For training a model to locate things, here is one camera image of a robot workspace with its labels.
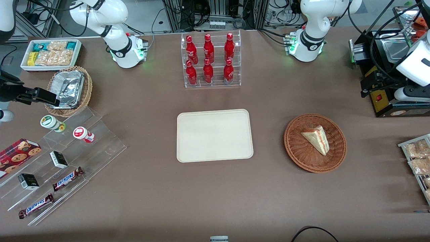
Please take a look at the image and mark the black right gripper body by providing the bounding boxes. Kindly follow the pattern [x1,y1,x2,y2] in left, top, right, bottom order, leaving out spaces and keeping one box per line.
[0,79,34,103]

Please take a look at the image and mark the light wicker basket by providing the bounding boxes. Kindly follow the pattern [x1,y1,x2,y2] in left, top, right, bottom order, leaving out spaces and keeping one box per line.
[44,66,93,118]

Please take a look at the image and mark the cream plastic tray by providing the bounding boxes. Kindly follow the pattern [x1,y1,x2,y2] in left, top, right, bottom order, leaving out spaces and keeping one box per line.
[177,109,254,163]

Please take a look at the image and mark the brown wicker basket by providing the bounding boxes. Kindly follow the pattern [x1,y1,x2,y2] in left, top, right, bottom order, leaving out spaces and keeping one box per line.
[284,114,347,173]

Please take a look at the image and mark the wrapped triangle sandwich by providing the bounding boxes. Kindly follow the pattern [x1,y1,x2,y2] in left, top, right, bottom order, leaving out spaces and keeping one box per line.
[301,126,330,156]

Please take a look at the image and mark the steel tray with red items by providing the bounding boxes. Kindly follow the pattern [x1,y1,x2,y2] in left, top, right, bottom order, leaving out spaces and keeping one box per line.
[392,5,430,38]

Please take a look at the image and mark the stacked aluminium foil trays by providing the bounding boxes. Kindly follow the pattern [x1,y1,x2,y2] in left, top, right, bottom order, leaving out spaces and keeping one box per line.
[50,70,85,109]

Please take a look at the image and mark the green lid jar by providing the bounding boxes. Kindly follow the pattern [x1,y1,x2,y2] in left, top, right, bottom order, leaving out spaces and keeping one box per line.
[40,115,67,133]

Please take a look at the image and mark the large clear cookie bag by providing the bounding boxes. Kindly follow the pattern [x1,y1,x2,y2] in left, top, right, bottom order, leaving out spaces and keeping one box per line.
[35,49,74,66]

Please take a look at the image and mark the red lid jar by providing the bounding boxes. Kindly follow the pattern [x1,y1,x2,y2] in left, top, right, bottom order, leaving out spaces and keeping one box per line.
[73,126,95,144]

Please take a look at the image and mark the small clear cookie bag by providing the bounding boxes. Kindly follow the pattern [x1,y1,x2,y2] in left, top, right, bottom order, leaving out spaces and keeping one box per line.
[47,41,68,52]

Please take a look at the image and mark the white plastic snack bin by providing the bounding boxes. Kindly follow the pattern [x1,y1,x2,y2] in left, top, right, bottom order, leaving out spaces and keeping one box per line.
[20,39,82,73]

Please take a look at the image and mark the red plaid cookie box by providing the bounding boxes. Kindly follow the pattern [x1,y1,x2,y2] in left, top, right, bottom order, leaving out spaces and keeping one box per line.
[0,138,42,179]

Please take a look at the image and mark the black box with white label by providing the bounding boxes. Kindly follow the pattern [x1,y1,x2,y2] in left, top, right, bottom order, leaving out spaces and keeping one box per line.
[49,151,69,169]

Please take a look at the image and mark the clear acrylic step shelf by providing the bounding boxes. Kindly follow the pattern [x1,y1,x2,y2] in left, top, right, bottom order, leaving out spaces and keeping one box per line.
[0,107,128,227]

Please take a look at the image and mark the black box with gold print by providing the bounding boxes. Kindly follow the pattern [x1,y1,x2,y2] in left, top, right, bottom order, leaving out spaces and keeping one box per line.
[17,173,40,191]

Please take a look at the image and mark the Snickers bar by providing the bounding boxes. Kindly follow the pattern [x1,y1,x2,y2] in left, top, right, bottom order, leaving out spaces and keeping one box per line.
[18,194,55,219]
[52,167,85,192]

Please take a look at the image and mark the red cola bottle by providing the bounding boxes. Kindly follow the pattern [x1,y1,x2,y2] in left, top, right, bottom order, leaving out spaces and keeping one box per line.
[224,33,235,62]
[203,34,215,64]
[185,60,198,86]
[203,58,214,84]
[223,59,234,84]
[185,35,199,65]

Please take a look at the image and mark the clear acrylic bottle rack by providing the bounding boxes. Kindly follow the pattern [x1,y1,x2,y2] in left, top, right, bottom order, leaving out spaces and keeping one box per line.
[181,30,242,88]

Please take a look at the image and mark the white power strip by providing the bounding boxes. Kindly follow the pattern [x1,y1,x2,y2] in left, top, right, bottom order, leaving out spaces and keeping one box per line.
[209,19,236,30]

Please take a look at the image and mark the black sealing machine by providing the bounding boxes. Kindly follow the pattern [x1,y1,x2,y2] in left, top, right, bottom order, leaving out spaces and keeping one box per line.
[349,29,430,118]

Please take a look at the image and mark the steel pan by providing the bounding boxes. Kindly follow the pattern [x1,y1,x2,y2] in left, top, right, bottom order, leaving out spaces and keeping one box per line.
[382,33,413,63]

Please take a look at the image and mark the aluminium frame rail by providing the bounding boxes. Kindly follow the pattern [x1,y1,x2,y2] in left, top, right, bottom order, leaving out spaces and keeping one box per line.
[15,0,61,38]

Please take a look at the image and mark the aluminium equipment frame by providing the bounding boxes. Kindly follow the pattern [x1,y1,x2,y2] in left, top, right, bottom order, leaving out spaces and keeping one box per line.
[163,0,270,31]

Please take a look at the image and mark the black loop cable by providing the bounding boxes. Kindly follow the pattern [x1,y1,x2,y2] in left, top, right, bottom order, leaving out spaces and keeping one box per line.
[290,226,340,242]

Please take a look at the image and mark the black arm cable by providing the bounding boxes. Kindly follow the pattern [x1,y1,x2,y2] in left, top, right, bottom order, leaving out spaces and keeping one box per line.
[347,0,430,88]

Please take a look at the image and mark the metal wire tray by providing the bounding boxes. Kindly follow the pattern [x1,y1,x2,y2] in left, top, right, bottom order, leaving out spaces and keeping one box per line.
[398,133,430,206]

